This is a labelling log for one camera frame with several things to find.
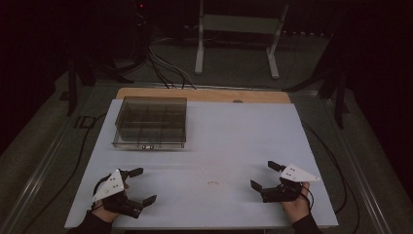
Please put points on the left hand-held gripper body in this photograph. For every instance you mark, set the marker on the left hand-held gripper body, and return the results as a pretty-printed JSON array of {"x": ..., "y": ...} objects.
[{"x": 110, "y": 187}]

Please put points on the person's right hand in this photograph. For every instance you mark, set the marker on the person's right hand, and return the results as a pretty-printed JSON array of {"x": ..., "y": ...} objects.
[{"x": 297, "y": 209}]

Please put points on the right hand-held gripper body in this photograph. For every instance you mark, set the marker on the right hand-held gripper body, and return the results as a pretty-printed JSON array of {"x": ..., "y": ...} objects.
[{"x": 297, "y": 174}]

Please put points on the white board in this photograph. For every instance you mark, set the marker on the white board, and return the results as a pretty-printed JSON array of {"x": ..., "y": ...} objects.
[{"x": 220, "y": 139}]

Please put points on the dark device with red light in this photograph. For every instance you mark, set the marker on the dark device with red light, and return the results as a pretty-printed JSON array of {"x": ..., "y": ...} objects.
[{"x": 140, "y": 19}]

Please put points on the wooden table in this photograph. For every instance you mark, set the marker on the wooden table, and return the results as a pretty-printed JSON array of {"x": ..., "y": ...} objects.
[{"x": 207, "y": 95}]

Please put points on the black stand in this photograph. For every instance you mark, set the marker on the black stand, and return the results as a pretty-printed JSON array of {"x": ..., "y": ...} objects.
[
  {"x": 336, "y": 87},
  {"x": 73, "y": 87}
]

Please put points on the metal floor rail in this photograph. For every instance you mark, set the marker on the metal floor rail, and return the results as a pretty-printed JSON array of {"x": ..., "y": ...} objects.
[
  {"x": 360, "y": 169},
  {"x": 35, "y": 182}
]

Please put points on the clear dark compartment box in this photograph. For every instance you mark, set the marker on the clear dark compartment box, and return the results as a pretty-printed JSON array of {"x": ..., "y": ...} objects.
[{"x": 151, "y": 123}]

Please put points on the person's left hand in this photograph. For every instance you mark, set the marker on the person's left hand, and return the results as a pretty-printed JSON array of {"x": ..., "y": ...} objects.
[{"x": 102, "y": 213}]

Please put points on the white metal stand frame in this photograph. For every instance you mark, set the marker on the white metal stand frame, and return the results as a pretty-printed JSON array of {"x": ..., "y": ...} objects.
[{"x": 238, "y": 24}]

